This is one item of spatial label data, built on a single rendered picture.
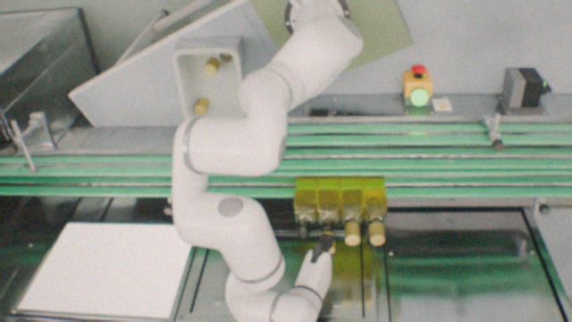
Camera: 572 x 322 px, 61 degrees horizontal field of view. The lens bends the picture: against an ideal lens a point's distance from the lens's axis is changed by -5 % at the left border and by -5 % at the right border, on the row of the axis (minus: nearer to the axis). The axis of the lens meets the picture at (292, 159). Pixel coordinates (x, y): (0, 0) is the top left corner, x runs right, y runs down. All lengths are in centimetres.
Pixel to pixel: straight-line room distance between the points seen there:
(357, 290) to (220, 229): 59
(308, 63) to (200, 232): 31
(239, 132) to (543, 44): 96
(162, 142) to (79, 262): 40
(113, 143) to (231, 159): 86
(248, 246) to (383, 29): 70
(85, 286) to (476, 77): 117
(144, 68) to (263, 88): 79
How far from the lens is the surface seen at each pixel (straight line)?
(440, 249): 141
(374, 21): 124
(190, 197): 77
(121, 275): 138
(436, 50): 139
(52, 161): 159
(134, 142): 151
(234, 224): 72
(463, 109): 138
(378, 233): 118
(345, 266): 130
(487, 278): 137
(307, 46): 82
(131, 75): 151
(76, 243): 152
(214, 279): 130
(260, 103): 71
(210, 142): 73
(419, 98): 133
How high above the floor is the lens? 199
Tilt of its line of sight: 53 degrees down
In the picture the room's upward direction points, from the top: 173 degrees counter-clockwise
